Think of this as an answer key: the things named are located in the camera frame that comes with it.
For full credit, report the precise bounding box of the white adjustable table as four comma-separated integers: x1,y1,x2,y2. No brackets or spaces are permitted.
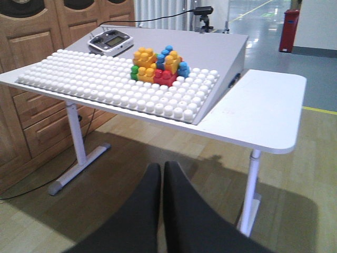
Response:
1,68,306,236

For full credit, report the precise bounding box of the red bin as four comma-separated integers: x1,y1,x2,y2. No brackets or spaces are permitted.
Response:
279,9,300,53

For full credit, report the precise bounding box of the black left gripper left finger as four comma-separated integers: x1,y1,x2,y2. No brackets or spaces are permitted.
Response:
66,163,162,252

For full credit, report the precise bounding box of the wooden cabinet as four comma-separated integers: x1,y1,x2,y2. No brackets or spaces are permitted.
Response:
0,0,136,196

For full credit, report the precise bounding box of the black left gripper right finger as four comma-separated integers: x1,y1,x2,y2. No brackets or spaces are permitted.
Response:
163,161,269,252

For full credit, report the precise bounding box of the white remote controller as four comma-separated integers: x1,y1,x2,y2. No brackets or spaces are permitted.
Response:
87,29,134,57

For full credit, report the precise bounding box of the black camera on stand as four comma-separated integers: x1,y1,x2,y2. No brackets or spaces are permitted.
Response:
193,6,213,33

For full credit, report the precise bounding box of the colourful toy block stack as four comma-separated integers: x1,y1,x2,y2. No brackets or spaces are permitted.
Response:
130,45,190,87

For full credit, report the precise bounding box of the white stud baseplate board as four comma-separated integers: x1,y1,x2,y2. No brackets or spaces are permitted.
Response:
15,25,250,126

